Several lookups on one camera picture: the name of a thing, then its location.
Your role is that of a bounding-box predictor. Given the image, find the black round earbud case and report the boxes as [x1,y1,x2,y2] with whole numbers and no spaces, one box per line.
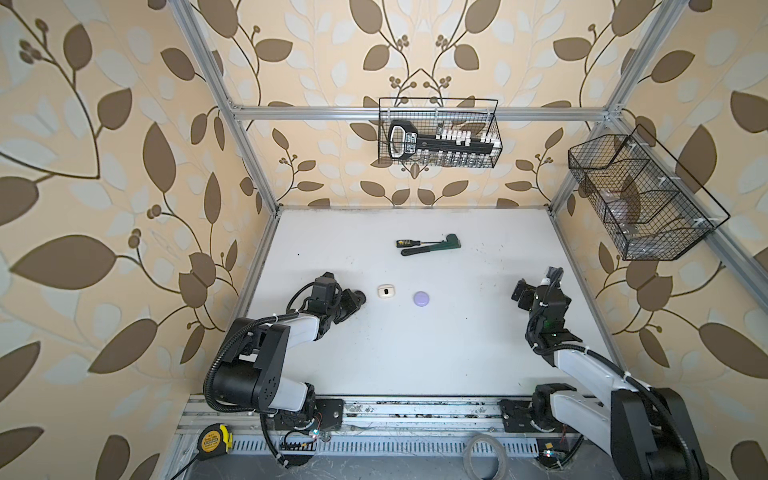
[352,290,366,309]

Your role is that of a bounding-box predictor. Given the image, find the white earbud charging case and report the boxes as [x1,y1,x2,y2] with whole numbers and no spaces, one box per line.
[377,284,396,299]

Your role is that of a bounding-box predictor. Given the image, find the purple round earbud case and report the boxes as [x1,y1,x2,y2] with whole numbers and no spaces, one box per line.
[413,291,430,307]

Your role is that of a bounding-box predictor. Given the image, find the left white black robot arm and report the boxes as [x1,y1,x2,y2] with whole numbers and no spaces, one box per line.
[203,272,366,421]

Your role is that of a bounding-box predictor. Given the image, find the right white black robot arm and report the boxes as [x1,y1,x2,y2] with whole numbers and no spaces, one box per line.
[511,267,709,479]

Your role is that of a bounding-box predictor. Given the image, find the black yellow screwdriver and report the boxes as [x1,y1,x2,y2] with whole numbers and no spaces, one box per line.
[395,239,438,248]

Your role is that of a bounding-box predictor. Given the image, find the black tool set in basket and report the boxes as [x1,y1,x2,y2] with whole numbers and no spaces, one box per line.
[384,120,503,163]

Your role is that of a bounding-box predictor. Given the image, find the yellow tape measure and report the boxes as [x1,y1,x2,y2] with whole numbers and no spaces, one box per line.
[195,423,234,461]

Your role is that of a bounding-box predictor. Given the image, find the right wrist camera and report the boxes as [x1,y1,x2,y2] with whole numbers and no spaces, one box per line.
[540,267,564,288]

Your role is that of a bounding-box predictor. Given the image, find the green handled tool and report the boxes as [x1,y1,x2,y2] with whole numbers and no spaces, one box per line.
[396,234,461,257]

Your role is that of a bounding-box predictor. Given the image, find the side wire basket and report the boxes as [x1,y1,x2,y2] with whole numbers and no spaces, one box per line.
[568,124,731,261]

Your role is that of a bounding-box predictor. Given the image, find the back wire basket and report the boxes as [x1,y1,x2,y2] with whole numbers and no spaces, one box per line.
[377,96,503,169]

